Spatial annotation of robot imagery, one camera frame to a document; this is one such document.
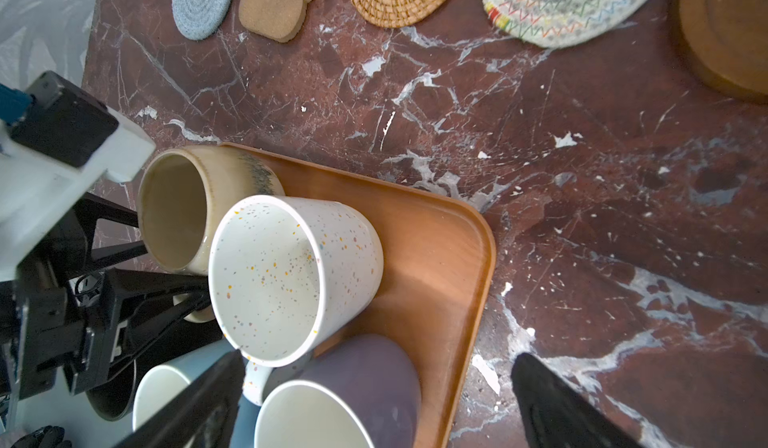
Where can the orange wooden tray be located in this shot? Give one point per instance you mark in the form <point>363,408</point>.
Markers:
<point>439,257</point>

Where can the black mug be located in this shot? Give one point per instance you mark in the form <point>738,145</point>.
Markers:
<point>113,400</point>

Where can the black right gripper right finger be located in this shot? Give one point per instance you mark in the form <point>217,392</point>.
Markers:
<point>555,415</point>

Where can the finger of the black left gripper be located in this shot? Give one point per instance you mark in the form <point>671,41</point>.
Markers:
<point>78,241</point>
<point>123,314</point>

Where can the white speckled mug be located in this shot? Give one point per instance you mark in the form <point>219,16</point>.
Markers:
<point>285,274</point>

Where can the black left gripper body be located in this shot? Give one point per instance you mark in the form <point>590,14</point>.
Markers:
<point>44,330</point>

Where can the beige glazed ceramic mug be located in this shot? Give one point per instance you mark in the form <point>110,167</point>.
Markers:
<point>184,194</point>

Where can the white light-blue mug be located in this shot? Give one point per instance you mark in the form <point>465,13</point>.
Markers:
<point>164,381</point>

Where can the white purple mug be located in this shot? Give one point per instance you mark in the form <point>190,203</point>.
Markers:
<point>363,392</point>

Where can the round wooden coaster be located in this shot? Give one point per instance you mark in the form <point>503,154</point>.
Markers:
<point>724,43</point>

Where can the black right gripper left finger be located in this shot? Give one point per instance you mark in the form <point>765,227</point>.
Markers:
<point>202,415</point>

